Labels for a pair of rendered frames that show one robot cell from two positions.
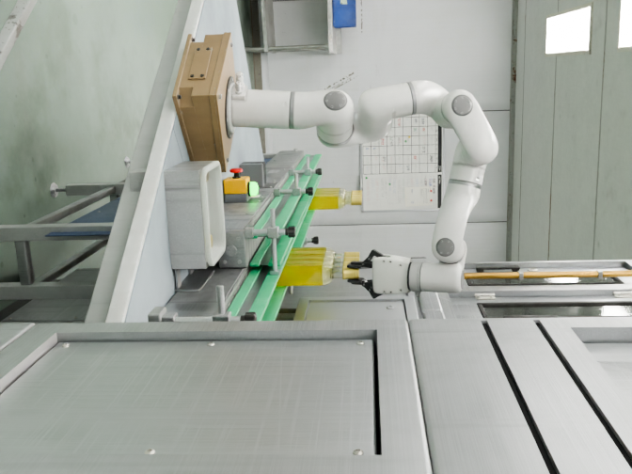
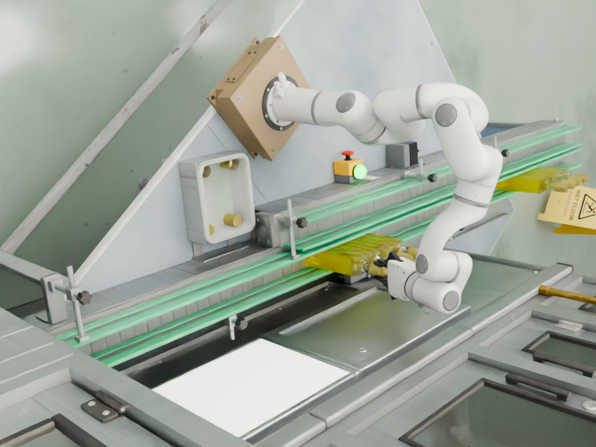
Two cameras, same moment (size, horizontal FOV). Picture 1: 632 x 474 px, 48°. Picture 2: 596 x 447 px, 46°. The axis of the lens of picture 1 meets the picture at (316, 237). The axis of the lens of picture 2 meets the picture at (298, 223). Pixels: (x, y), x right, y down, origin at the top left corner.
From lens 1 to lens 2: 121 cm
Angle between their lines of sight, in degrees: 41
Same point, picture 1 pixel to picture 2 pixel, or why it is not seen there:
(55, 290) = not seen: hidden behind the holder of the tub
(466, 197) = (457, 214)
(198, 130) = (237, 124)
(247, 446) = not seen: outside the picture
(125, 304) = (89, 263)
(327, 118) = (336, 119)
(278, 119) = (305, 117)
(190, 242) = (195, 221)
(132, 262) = (112, 233)
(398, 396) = not seen: outside the picture
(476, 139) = (456, 153)
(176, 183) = (184, 172)
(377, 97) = (384, 100)
